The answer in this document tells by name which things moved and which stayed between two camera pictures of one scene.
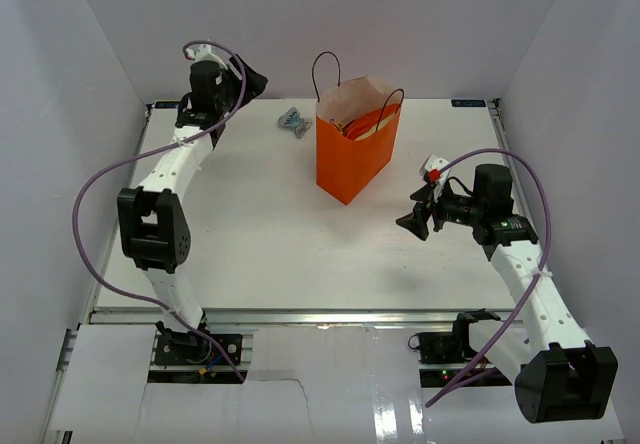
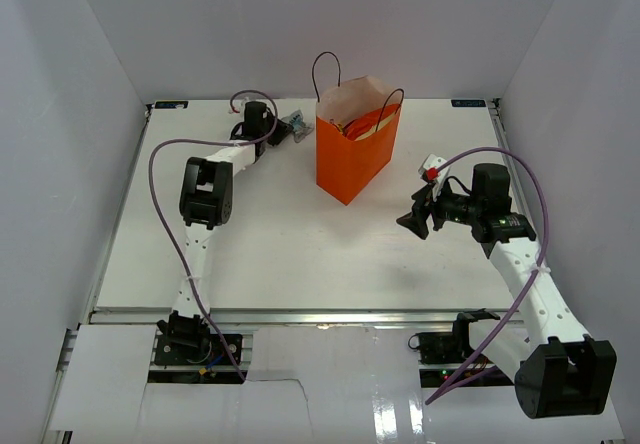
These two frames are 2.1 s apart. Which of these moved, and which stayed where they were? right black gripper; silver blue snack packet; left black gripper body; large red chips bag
Moved: left black gripper body
Stayed: right black gripper; large red chips bag; silver blue snack packet
